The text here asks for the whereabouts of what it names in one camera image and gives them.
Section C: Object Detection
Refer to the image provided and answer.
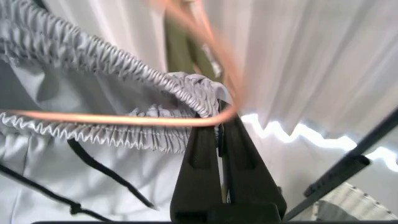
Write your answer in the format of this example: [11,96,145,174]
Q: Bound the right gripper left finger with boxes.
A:
[170,124,224,222]

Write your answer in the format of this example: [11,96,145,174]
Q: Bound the green printed shirt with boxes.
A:
[164,12,224,84]

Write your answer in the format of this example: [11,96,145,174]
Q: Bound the black clothes rack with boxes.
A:
[282,107,398,222]

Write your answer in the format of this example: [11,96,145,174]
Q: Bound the white laundry basket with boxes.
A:
[313,182,398,222]

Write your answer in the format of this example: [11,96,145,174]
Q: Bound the pink clothes hanger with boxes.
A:
[8,0,245,128]

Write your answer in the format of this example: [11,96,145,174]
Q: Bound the pale grey shorts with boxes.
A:
[0,0,233,222]

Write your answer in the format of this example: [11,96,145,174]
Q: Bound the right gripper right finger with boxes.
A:
[216,100,287,222]

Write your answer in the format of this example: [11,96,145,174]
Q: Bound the white curtain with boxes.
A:
[43,0,398,147]

